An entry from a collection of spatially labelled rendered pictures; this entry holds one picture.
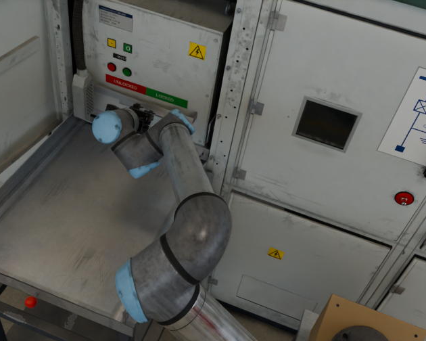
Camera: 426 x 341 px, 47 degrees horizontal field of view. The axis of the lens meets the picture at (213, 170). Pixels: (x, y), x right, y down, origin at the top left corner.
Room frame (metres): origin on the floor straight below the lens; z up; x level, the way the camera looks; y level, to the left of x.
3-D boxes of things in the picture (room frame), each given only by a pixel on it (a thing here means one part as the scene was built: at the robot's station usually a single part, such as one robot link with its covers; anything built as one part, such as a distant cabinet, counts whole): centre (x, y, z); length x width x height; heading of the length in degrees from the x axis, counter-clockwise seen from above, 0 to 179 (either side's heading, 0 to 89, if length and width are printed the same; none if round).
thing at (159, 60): (1.42, 0.29, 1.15); 0.48 x 0.01 x 0.48; 78
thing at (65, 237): (1.05, 0.37, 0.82); 0.68 x 0.62 x 0.06; 168
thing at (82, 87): (1.39, 0.51, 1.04); 0.08 x 0.05 x 0.17; 168
